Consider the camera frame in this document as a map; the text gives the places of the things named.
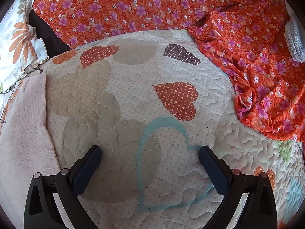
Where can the black cloth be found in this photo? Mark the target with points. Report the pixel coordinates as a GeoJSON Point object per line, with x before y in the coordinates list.
{"type": "Point", "coordinates": [50, 38]}

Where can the white floral pillow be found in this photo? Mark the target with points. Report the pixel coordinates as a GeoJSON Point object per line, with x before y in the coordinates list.
{"type": "Point", "coordinates": [21, 40]}

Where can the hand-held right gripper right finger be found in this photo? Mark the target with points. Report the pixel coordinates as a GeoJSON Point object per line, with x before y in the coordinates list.
{"type": "Point", "coordinates": [213, 169]}

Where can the orange floral cloth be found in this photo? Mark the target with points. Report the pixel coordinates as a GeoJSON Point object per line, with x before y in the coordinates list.
{"type": "Point", "coordinates": [119, 4]}

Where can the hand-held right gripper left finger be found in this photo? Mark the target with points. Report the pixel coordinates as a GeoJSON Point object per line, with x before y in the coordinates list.
{"type": "Point", "coordinates": [87, 169]}

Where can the pink knitted garment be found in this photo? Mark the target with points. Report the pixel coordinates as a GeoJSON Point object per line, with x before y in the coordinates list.
{"type": "Point", "coordinates": [23, 124]}

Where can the quilted heart-print blanket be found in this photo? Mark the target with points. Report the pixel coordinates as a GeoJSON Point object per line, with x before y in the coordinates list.
{"type": "Point", "coordinates": [143, 88]}

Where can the grey fluffy cloth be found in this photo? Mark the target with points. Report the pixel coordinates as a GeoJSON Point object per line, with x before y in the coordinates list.
{"type": "Point", "coordinates": [296, 43]}

